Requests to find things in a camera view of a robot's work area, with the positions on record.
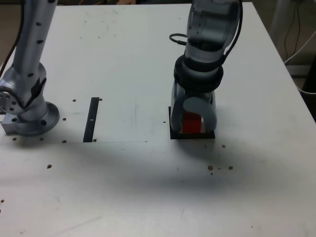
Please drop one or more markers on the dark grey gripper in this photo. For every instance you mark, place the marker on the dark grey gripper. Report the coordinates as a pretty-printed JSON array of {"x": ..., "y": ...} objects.
[{"x": 197, "y": 93}]

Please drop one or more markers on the red cube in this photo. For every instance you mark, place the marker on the red cube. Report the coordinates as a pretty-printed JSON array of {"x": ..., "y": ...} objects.
[{"x": 191, "y": 123}]

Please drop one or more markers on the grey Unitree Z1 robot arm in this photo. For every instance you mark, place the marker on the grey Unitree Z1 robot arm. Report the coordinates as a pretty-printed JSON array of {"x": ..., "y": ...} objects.
[{"x": 29, "y": 49}]

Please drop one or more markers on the black tape square outline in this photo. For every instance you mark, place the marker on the black tape square outline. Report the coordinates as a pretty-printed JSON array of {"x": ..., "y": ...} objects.
[{"x": 192, "y": 136}]

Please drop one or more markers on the black tape strip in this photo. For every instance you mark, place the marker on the black tape strip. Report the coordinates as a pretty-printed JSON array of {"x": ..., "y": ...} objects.
[{"x": 90, "y": 118}]

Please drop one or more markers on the white frame post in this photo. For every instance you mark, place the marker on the white frame post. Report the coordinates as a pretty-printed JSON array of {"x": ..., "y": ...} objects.
[{"x": 279, "y": 17}]

